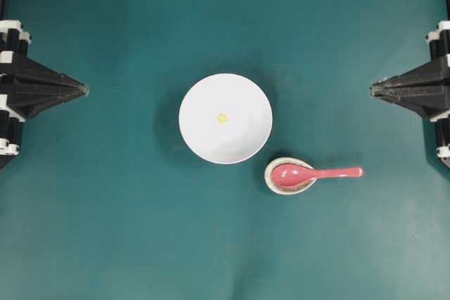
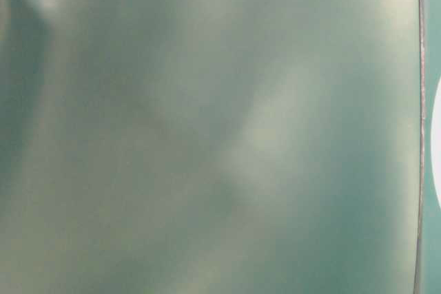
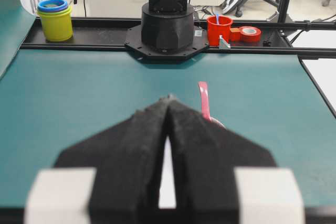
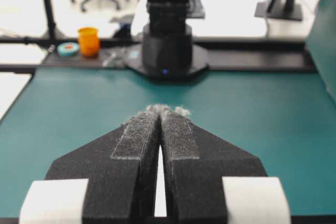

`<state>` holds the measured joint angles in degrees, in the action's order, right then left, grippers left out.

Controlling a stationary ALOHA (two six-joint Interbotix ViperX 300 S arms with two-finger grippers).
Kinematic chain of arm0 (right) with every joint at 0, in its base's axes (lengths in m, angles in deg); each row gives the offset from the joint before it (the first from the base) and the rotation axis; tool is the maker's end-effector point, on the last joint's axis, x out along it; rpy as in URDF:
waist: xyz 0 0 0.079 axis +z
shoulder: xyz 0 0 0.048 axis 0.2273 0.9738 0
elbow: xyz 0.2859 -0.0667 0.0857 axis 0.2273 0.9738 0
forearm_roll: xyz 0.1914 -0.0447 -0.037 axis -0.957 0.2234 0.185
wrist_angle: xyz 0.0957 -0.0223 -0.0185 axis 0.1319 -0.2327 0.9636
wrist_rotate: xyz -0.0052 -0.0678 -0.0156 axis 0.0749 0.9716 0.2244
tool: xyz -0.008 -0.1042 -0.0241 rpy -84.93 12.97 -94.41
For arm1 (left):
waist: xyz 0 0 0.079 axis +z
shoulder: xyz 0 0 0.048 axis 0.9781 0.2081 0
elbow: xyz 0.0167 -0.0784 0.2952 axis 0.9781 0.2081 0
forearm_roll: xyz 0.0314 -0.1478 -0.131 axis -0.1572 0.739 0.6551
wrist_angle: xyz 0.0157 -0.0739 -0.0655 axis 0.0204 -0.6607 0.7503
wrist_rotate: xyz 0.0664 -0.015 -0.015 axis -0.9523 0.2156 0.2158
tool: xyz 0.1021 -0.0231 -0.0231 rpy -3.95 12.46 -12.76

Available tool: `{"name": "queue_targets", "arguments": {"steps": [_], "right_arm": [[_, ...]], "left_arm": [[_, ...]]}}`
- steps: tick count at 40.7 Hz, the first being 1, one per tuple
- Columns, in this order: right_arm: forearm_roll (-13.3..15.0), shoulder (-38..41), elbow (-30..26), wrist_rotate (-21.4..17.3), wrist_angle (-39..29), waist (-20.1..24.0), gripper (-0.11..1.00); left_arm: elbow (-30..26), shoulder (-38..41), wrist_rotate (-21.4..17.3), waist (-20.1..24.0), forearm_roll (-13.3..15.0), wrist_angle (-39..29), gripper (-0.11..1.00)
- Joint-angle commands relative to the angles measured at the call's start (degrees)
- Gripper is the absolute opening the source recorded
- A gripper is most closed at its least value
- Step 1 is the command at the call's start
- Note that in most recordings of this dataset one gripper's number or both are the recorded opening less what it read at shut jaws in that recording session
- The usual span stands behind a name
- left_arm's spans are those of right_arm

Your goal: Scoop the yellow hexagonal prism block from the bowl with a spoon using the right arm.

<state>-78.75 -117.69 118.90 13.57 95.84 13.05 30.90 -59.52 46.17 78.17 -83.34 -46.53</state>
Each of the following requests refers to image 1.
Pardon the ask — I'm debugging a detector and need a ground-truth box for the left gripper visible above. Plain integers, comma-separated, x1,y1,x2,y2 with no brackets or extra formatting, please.
1,20,89,169

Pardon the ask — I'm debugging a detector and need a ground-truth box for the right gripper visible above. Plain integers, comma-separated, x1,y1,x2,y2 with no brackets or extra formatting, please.
370,18,450,170

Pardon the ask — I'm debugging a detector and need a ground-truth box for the pink spoon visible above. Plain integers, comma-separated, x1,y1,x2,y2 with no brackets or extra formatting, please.
271,164,364,188

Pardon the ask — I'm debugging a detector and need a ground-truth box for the white bowl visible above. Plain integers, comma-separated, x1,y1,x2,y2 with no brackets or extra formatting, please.
179,73,273,164

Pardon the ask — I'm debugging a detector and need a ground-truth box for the green table mat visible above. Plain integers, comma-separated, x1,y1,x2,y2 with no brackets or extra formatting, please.
1,0,449,299

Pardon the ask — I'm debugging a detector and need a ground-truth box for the small crackle-glaze dish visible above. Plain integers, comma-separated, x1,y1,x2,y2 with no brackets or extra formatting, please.
264,157,315,195

